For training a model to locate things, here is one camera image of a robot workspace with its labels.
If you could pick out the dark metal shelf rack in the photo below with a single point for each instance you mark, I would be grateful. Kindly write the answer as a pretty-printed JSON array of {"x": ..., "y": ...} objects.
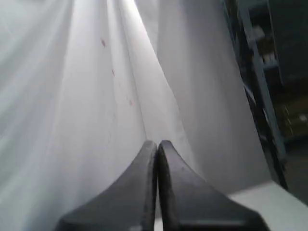
[{"x": 270, "y": 41}]

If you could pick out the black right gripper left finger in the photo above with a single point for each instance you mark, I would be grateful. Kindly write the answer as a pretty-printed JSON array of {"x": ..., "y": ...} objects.
[{"x": 127, "y": 205}]

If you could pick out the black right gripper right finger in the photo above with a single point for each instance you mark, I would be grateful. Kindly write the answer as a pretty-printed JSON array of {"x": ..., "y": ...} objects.
[{"x": 189, "y": 203}]

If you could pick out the white backdrop curtain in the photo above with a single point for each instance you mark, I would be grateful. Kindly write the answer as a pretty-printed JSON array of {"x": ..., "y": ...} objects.
[{"x": 84, "y": 83}]

